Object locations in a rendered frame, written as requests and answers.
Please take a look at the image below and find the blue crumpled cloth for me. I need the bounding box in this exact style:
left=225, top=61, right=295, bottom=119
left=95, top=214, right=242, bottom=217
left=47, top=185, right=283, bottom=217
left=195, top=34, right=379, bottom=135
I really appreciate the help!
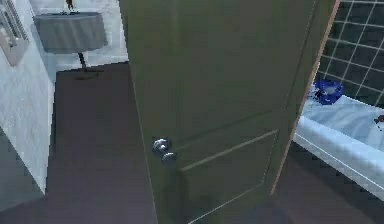
left=312, top=78, right=345, bottom=106

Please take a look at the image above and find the white bathtub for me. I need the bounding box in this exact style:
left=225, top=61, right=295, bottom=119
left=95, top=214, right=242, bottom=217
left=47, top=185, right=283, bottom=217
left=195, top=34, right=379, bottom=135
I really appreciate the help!
left=292, top=87, right=384, bottom=202

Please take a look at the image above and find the white framed wall picture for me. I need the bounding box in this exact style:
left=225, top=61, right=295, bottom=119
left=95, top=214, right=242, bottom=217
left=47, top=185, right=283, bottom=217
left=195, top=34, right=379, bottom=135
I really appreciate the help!
left=0, top=0, right=30, bottom=68

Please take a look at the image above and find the olive green room door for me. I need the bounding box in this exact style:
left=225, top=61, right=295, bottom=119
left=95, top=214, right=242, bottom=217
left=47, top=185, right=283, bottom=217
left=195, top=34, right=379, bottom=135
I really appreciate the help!
left=117, top=0, right=341, bottom=224

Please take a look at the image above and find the silver round door knob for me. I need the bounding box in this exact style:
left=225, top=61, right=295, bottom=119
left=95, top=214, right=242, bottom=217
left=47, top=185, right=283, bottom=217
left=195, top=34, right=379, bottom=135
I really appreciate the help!
left=151, top=136, right=178, bottom=168

